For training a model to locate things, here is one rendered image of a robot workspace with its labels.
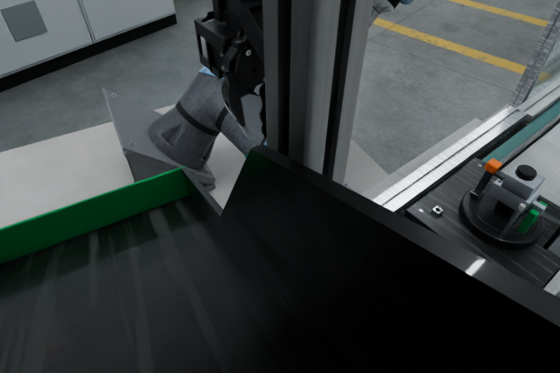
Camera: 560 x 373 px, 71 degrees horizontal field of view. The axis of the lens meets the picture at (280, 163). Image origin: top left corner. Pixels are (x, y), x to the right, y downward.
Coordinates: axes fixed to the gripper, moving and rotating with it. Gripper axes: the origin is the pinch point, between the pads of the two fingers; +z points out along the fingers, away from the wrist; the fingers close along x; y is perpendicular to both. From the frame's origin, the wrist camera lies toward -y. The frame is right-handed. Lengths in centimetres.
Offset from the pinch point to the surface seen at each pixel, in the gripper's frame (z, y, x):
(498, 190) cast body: 18.7, -18.1, -36.7
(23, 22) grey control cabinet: 82, 279, -1
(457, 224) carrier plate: 26.3, -16.1, -31.6
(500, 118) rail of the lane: 27, -3, -70
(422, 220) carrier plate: 26.3, -11.4, -27.2
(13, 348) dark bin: -15.4, -19.5, 26.1
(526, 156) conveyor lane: 32, -13, -67
